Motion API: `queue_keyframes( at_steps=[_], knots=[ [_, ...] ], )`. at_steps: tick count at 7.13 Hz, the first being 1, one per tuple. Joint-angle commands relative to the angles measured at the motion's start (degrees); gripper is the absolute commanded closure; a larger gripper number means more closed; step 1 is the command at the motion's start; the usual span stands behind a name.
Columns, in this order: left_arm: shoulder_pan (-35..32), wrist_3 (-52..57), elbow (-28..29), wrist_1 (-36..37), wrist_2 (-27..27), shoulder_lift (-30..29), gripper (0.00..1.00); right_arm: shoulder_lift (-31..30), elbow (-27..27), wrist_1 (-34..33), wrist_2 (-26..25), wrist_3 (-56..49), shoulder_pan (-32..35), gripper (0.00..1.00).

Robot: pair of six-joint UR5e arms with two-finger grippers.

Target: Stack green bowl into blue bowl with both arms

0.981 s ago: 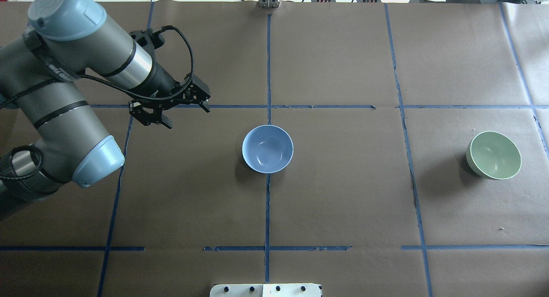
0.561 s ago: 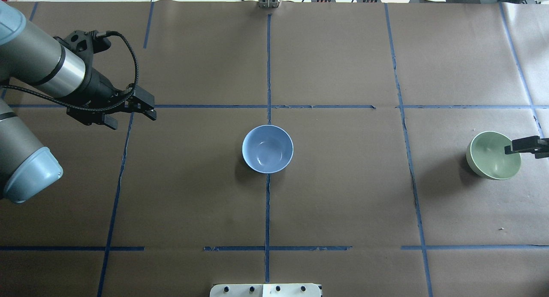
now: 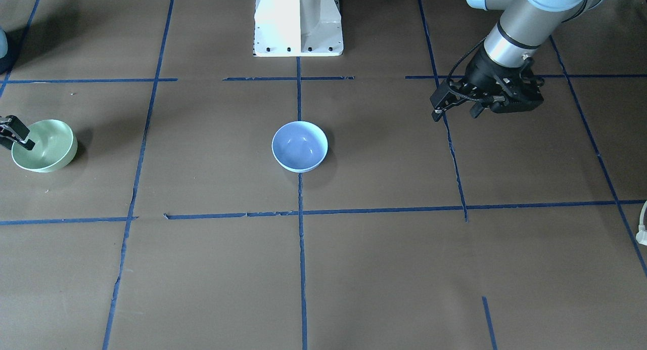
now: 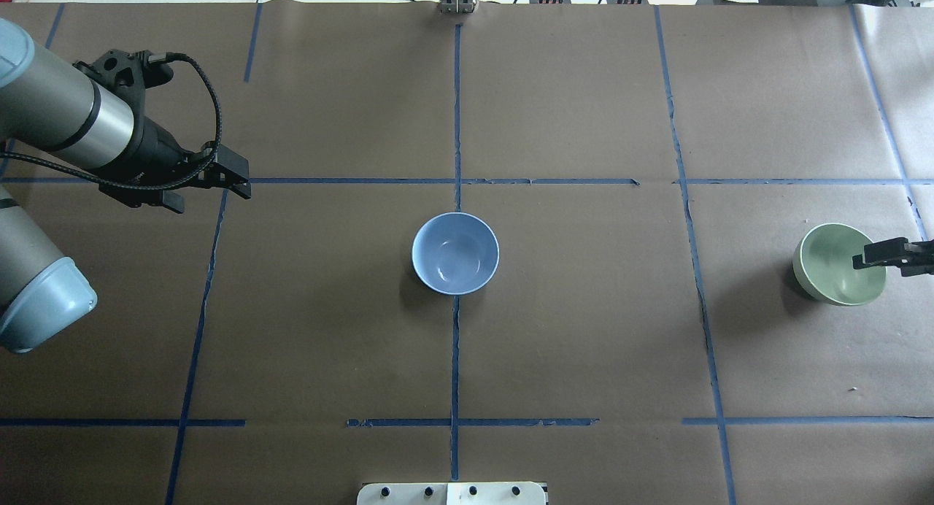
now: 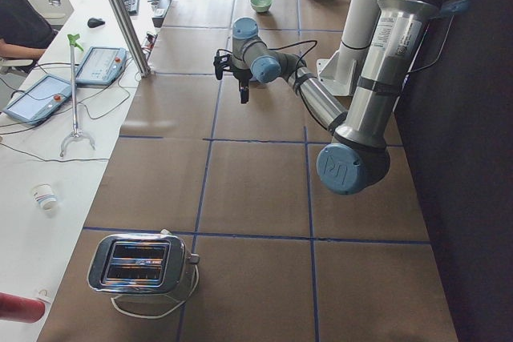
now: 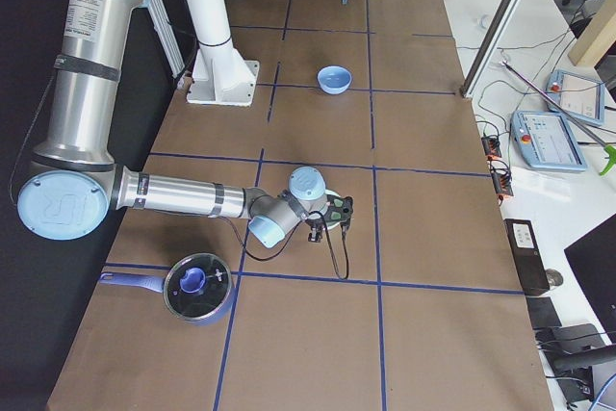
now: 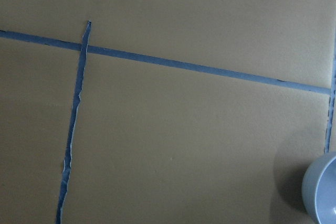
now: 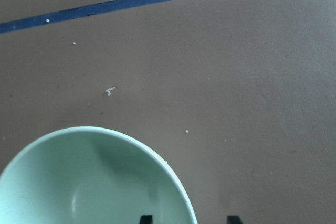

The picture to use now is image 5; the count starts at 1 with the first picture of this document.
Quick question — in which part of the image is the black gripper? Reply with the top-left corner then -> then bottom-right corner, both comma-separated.
231,63 -> 253,104

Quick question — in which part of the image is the green bowl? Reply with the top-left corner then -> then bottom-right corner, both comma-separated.
250,0 -> 273,14

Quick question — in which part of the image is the aluminium frame post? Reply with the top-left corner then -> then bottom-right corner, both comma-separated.
108,0 -> 151,78

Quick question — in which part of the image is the white toaster power cable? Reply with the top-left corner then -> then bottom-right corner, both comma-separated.
110,268 -> 200,320

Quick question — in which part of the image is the white paper cup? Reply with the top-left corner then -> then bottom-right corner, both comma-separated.
31,183 -> 57,211

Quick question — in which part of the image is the seated person in black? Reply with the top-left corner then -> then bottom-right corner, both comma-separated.
1,0 -> 57,61

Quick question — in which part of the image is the metal reacher grabber tool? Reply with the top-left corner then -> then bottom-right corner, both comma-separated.
60,34 -> 95,158

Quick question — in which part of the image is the blue teach pendant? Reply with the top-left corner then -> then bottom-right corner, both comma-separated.
2,74 -> 71,126
75,46 -> 127,88

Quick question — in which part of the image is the left blue teach pendant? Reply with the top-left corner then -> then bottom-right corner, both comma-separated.
2,74 -> 71,126

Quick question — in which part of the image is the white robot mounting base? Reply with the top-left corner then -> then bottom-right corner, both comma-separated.
317,0 -> 380,96

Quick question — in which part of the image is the black computer mouse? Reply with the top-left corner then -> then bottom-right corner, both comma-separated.
87,18 -> 105,28

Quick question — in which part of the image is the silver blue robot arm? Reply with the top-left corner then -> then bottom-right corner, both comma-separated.
216,0 -> 470,195

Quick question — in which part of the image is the white chrome toaster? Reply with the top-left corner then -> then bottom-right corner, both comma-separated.
87,231 -> 200,303

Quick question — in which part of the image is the right blue teach pendant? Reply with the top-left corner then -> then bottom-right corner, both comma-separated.
75,46 -> 127,88

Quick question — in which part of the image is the red bottle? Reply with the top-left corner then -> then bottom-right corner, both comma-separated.
0,293 -> 46,323

